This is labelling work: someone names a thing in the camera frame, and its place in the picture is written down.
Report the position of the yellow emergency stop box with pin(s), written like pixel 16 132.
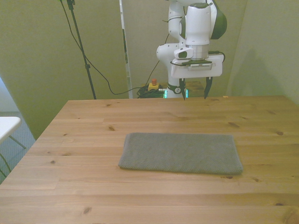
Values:
pixel 153 86

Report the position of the white folding table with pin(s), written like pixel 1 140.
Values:
pixel 8 127

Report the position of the grey towel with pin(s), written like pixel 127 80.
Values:
pixel 181 154

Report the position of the white vertical partition strip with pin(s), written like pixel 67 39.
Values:
pixel 129 79

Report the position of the black tripod stand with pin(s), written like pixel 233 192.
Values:
pixel 80 44

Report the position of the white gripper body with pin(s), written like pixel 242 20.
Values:
pixel 198 72

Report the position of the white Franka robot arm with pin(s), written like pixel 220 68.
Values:
pixel 198 23

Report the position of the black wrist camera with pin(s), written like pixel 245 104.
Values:
pixel 200 66

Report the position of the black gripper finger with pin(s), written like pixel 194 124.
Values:
pixel 208 87
pixel 182 88

